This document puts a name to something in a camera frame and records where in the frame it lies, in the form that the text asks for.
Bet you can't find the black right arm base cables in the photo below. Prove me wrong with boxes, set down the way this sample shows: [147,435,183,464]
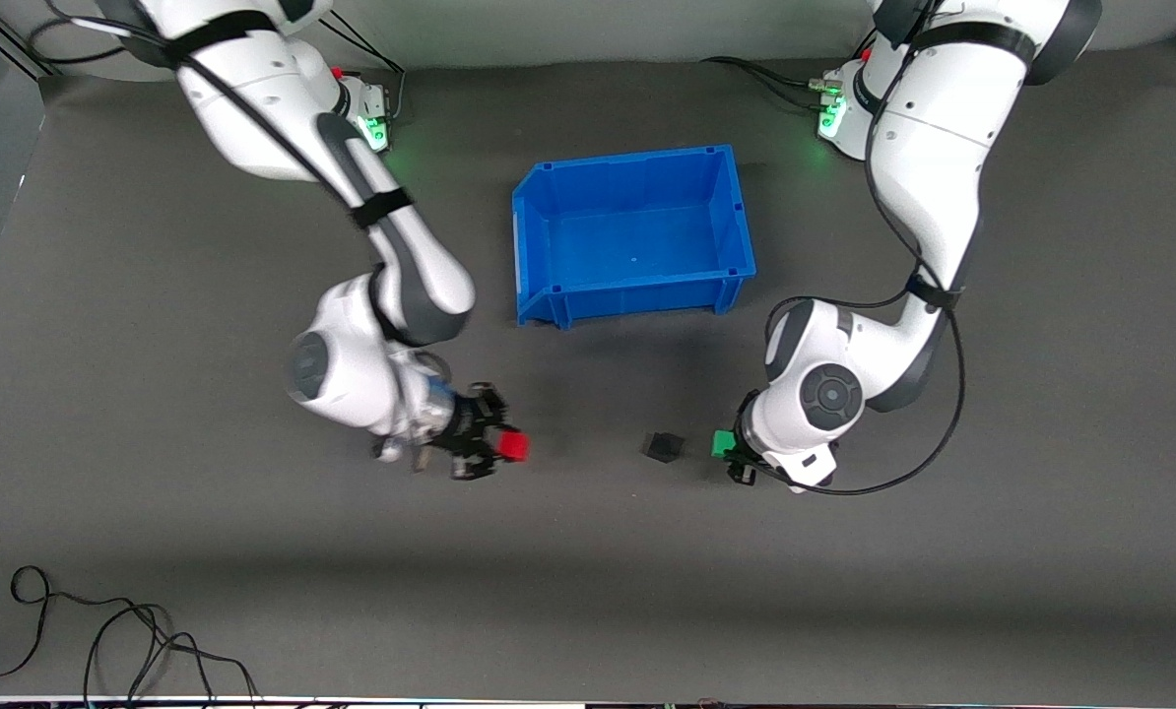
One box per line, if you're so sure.
[320,12,408,125]

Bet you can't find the black cable along right arm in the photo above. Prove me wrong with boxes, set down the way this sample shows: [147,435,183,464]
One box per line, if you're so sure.
[25,0,422,229]

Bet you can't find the dark grey table mat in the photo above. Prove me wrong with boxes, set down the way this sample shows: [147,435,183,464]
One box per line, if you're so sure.
[0,34,1176,702]

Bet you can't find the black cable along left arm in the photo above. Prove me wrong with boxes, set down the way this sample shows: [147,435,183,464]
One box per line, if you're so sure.
[734,0,969,497]

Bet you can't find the black arm base cables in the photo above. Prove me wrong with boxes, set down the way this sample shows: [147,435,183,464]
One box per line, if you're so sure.
[320,12,408,125]
[701,54,845,111]

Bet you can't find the loose thin black cable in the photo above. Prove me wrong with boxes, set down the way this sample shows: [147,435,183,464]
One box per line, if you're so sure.
[0,565,259,702]

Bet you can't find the blue plastic storage bin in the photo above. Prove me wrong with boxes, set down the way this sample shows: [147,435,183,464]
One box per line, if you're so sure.
[511,144,758,330]

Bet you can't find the aluminium frame rail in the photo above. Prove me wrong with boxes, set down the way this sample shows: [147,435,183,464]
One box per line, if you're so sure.
[0,12,63,79]

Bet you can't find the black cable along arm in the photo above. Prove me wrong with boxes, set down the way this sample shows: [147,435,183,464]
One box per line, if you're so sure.
[25,0,422,229]
[734,0,969,497]

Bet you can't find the black left arm base cables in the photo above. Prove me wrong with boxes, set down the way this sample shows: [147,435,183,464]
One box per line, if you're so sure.
[701,54,845,111]

